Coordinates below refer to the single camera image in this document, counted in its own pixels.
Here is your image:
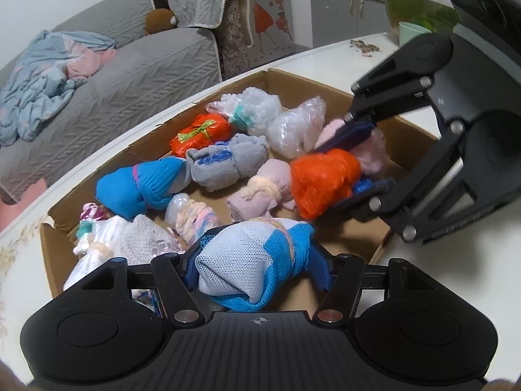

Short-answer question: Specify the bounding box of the light green cup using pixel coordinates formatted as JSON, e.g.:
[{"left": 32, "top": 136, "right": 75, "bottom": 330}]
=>
[{"left": 399, "top": 22, "right": 432, "bottom": 47}]

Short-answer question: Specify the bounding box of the pile of seed shells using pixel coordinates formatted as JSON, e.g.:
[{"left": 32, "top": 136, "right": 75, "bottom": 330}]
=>
[{"left": 350, "top": 38, "right": 381, "bottom": 57}]

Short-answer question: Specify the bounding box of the orange plastic bag bundle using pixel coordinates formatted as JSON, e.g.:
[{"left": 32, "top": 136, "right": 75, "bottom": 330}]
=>
[{"left": 290, "top": 149, "right": 363, "bottom": 220}]

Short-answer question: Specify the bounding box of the pastel fuzzy sock bundle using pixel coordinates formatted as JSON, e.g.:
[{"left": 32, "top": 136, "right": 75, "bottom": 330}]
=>
[{"left": 165, "top": 193, "right": 222, "bottom": 249}]

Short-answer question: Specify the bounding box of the pink cloth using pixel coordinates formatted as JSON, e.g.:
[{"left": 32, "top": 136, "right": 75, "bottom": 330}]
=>
[{"left": 65, "top": 43, "right": 117, "bottom": 79}]

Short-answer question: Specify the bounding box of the grey terry sock bundle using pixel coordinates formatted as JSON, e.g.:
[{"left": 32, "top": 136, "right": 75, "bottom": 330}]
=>
[{"left": 120, "top": 214, "right": 186, "bottom": 265}]

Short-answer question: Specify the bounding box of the patterned sock bundle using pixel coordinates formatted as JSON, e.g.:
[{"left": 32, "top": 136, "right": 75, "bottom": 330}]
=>
[{"left": 77, "top": 203, "right": 110, "bottom": 237}]

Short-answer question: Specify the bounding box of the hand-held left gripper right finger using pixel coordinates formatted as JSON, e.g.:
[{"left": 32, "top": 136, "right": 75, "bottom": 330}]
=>
[{"left": 305, "top": 244, "right": 444, "bottom": 326}]

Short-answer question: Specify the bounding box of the glass fish bowl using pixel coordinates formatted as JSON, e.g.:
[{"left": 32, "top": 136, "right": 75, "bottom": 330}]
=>
[{"left": 385, "top": 0, "right": 462, "bottom": 45}]

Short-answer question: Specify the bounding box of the brown plush toy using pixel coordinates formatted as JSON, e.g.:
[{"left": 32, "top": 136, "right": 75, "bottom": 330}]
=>
[{"left": 144, "top": 8, "right": 178, "bottom": 35}]

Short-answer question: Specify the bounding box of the orange plastic bundle green tie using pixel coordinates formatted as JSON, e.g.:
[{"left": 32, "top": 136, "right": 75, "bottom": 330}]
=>
[{"left": 170, "top": 113, "right": 233, "bottom": 157}]

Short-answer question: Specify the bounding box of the brown cardboard box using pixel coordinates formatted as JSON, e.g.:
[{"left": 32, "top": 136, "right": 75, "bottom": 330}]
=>
[{"left": 39, "top": 68, "right": 438, "bottom": 299}]

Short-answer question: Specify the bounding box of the pink fluffy sock bundle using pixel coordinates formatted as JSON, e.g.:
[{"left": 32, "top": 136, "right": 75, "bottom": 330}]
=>
[{"left": 317, "top": 119, "right": 389, "bottom": 177}]

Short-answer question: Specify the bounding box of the grey sock bundle blue stripe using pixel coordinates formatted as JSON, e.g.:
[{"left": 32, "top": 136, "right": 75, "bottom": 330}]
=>
[{"left": 186, "top": 134, "right": 268, "bottom": 191}]

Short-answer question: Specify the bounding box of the grey cabinet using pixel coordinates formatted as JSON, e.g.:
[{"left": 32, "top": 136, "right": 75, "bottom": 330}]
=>
[{"left": 307, "top": 0, "right": 393, "bottom": 43}]

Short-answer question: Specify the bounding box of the pale pink sock bundle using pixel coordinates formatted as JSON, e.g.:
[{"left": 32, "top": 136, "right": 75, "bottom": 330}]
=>
[{"left": 226, "top": 159, "right": 296, "bottom": 221}]

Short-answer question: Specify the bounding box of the striped blue grey sock bundle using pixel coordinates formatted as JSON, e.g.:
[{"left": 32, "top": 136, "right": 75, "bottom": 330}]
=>
[{"left": 194, "top": 217, "right": 316, "bottom": 311}]

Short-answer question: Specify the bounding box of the bubble wrap bundle teal tie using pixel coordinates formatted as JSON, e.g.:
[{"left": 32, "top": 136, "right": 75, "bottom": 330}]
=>
[{"left": 205, "top": 87, "right": 282, "bottom": 136}]

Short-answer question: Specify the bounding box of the light blue blanket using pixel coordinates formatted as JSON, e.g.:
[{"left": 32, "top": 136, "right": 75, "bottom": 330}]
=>
[{"left": 0, "top": 30, "right": 117, "bottom": 147}]

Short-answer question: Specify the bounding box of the white ribbed sock bundle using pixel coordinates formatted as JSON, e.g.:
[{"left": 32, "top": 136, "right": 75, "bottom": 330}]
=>
[{"left": 63, "top": 216, "right": 135, "bottom": 292}]

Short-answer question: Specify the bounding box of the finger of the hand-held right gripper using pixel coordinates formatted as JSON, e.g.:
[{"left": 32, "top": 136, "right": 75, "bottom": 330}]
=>
[
  {"left": 315, "top": 35, "right": 454, "bottom": 153},
  {"left": 326, "top": 120, "right": 465, "bottom": 242}
]

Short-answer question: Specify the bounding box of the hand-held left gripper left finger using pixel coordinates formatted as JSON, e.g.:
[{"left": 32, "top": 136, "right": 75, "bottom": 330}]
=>
[{"left": 69, "top": 225, "right": 229, "bottom": 328}]

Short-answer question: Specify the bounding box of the clear plastic bag bundle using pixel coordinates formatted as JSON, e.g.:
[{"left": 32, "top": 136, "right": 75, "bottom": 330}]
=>
[{"left": 266, "top": 96, "right": 327, "bottom": 159}]

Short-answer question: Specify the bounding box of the grey quilted sofa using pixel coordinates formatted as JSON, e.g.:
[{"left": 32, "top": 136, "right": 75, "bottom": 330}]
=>
[{"left": 0, "top": 0, "right": 249, "bottom": 205}]

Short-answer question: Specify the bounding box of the fridge with floral decal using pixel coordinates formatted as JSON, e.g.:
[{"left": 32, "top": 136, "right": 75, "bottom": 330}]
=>
[{"left": 246, "top": 0, "right": 314, "bottom": 66}]

